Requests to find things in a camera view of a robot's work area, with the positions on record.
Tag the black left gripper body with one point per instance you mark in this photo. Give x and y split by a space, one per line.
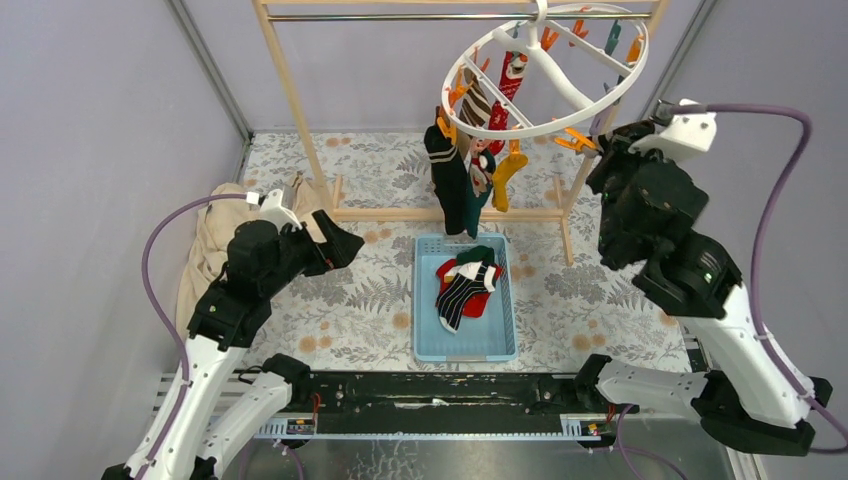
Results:
277 280

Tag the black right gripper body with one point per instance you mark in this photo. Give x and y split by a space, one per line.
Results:
607 171

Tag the white round clip hanger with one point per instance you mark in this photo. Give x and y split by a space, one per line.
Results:
524 37

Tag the black striped sock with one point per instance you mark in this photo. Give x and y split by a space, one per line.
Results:
464 295

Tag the black sock with beige stripes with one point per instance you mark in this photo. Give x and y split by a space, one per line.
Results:
449 177

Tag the dark green sock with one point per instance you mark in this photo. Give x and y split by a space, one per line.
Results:
478 254

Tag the plain red sock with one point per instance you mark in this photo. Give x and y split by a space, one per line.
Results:
470 301

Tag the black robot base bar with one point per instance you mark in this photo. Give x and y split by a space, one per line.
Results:
436 403

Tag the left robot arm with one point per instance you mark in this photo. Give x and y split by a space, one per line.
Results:
183 441

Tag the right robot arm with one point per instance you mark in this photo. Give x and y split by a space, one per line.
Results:
754 400

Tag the beige crumpled cloth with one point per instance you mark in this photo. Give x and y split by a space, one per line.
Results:
215 227

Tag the mustard yellow sock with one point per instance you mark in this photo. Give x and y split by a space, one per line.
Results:
504 172

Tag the dark teal sock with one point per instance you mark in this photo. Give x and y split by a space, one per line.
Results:
479 185

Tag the red patterned sock pair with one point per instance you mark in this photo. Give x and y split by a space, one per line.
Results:
512 75

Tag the tan brown sock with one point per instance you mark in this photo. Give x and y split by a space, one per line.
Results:
475 108

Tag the light blue plastic basket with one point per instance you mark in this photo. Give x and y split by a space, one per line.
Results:
462 313

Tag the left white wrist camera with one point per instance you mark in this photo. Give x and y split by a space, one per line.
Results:
276 207

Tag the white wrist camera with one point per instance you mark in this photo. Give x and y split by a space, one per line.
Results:
276 207
687 130

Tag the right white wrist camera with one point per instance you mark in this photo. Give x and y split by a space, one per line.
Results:
687 130

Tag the wooden drying rack frame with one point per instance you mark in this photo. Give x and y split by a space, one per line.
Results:
371 178

